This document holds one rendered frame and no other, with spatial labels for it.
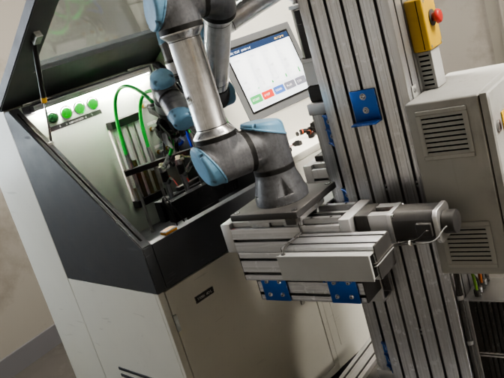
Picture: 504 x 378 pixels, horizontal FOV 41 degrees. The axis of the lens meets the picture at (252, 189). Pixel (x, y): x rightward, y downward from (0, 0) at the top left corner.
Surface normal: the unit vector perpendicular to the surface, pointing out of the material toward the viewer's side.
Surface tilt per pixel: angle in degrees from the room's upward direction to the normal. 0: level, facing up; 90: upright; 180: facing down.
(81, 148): 90
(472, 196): 90
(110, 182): 90
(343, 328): 90
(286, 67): 76
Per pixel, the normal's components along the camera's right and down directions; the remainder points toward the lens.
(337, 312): 0.70, 0.00
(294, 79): 0.61, -0.22
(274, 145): 0.41, 0.13
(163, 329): -0.67, 0.37
